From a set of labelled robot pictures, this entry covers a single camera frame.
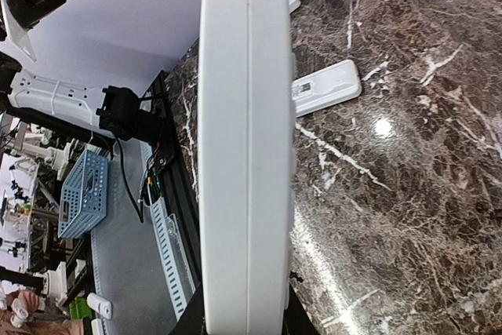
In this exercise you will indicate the green plastic box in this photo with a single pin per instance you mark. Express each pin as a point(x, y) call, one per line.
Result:
point(79, 309)

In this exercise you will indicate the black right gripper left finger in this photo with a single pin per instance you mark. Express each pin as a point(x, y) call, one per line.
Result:
point(191, 321)

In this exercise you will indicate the blue perforated plastic basket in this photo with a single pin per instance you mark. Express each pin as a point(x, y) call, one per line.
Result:
point(83, 200)

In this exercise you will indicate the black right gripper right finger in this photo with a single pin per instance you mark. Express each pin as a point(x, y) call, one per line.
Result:
point(296, 320)

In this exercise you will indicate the plain white slim remote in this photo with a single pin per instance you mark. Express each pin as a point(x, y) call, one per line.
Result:
point(294, 5)

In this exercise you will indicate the white remote with barcode label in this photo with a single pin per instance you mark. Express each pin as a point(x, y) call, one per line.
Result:
point(330, 86)

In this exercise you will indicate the white button remote control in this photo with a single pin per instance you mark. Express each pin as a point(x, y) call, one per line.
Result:
point(245, 118)

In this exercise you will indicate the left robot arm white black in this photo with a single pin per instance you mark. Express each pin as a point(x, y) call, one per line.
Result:
point(62, 106)

